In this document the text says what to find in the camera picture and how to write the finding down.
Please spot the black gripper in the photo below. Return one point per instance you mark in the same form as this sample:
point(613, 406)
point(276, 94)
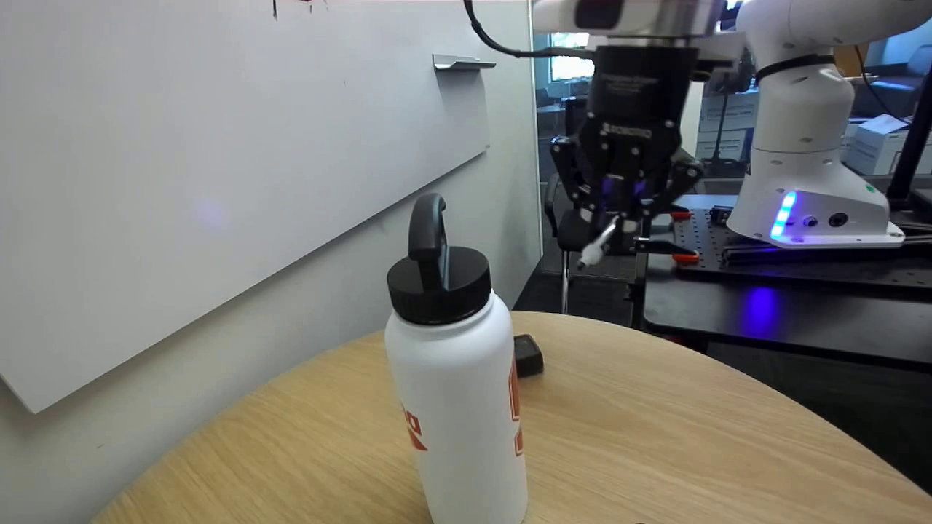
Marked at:
point(635, 106)

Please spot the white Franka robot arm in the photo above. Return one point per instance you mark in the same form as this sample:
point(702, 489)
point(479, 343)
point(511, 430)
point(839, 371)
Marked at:
point(805, 125)

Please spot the black orange bar clamp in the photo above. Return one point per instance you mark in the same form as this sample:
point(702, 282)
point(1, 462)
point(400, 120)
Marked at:
point(678, 260)
point(676, 215)

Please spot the black whiteboard eraser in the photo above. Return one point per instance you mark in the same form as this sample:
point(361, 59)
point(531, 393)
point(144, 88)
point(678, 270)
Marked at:
point(527, 356)

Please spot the aluminium whiteboard tray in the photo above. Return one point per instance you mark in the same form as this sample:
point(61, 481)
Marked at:
point(461, 64)

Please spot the black robot bench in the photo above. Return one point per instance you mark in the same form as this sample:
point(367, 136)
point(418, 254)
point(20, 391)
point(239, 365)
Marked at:
point(826, 308)

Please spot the white cardboard box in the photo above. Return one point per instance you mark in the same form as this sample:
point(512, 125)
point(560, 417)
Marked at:
point(874, 145)

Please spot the round wooden table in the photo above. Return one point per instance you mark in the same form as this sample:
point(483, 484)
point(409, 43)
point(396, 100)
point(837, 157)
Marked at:
point(658, 446)

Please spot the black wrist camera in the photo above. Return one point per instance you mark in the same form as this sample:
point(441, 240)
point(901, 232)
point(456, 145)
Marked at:
point(597, 11)

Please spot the white wall whiteboard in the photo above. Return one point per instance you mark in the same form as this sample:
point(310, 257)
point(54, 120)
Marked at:
point(192, 145)

